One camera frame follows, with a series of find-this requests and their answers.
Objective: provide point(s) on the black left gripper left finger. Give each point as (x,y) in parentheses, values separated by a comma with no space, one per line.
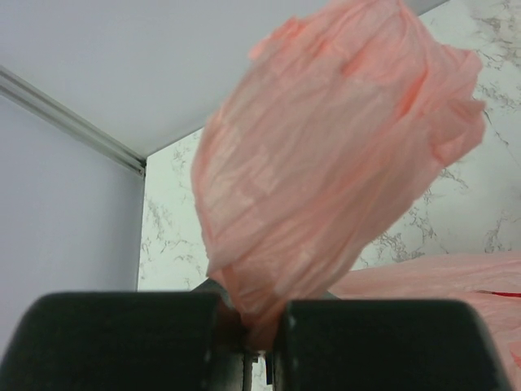
(129,341)

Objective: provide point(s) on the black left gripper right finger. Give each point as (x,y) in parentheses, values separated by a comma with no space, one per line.
(385,344)

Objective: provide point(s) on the pink plastic bag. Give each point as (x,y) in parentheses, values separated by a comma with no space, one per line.
(344,118)

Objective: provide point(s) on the red fake fruit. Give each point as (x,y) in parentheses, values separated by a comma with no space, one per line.
(501,294)

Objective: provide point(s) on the left aluminium frame post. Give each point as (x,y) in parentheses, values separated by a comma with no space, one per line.
(29,97)

